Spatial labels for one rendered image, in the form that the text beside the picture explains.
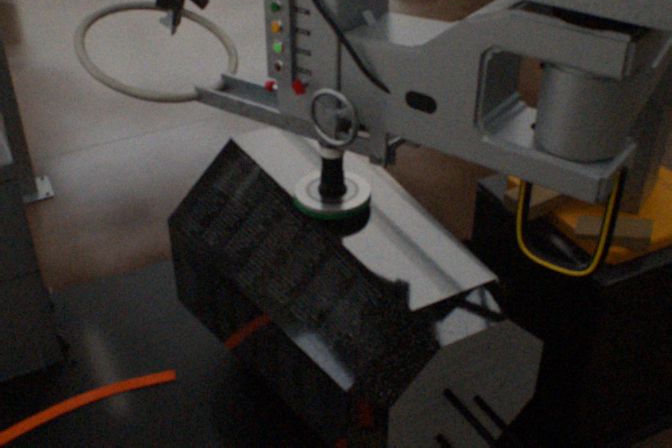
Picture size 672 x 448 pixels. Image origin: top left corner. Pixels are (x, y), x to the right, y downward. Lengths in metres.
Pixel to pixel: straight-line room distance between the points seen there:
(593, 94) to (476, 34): 0.26
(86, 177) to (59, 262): 0.69
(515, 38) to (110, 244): 2.43
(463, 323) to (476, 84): 0.59
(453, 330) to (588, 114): 0.62
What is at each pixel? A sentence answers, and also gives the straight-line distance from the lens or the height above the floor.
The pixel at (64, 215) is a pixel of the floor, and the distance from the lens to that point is 3.95.
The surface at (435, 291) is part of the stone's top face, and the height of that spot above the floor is 0.85.
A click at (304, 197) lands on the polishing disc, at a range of 2.24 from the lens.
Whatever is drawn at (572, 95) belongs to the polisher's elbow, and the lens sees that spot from 1.67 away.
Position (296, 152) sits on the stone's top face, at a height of 0.85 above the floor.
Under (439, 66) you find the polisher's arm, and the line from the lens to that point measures 1.78.
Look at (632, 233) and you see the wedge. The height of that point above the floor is 0.82.
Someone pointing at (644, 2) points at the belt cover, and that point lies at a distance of 1.53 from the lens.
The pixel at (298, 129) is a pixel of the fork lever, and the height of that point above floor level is 1.09.
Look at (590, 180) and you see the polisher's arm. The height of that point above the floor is 1.24.
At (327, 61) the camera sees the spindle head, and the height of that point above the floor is 1.34.
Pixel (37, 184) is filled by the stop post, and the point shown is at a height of 0.01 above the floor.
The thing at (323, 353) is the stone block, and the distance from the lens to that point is 2.07.
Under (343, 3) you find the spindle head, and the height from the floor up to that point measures 1.48.
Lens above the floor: 2.11
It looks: 33 degrees down
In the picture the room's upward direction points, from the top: straight up
